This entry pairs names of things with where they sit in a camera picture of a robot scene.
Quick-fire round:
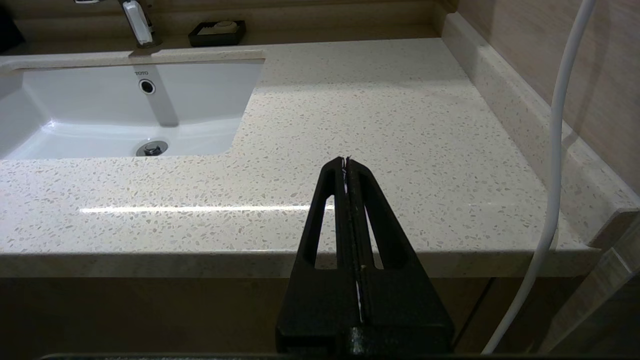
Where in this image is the black soap dish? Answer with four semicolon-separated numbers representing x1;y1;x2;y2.
188;20;247;48

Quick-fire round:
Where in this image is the chrome sink drain plug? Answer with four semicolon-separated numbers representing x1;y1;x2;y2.
136;140;169;157

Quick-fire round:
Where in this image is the white cable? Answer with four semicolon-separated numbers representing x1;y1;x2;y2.
481;0;598;356

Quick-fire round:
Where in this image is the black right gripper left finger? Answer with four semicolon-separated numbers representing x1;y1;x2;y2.
276;157;359;351

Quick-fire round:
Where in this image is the beige soap bar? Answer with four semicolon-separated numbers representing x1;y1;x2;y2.
200;21;238;35

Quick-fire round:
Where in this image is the chrome faucet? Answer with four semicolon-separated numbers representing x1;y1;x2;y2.
75;0;163;56

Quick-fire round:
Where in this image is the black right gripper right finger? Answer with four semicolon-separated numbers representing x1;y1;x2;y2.
347;156;454;351

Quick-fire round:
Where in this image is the white ceramic sink basin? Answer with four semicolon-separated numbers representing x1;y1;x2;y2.
0;48;268;161

